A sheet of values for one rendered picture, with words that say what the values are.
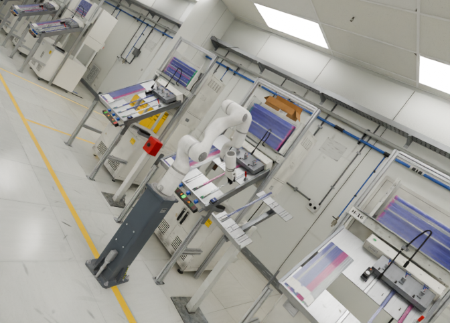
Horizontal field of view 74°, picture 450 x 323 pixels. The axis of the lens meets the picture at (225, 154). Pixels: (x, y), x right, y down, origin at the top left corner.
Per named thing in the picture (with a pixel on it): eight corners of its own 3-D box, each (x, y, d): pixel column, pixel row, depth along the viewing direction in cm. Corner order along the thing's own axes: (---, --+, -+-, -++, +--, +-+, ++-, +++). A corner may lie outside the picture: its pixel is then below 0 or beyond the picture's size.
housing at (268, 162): (264, 175, 269) (266, 164, 260) (230, 148, 297) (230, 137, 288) (270, 172, 273) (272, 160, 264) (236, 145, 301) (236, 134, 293)
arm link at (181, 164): (177, 173, 193) (198, 143, 191) (163, 158, 203) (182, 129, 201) (189, 177, 203) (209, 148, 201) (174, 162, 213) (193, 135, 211)
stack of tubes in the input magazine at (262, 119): (276, 150, 262) (294, 125, 260) (238, 124, 292) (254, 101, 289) (281, 154, 272) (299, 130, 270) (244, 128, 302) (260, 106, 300)
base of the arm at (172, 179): (164, 200, 190) (180, 177, 189) (145, 182, 198) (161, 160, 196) (179, 201, 208) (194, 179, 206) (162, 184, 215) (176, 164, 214)
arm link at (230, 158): (222, 164, 240) (230, 170, 235) (222, 151, 232) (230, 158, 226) (230, 159, 244) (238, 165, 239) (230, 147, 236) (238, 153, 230)
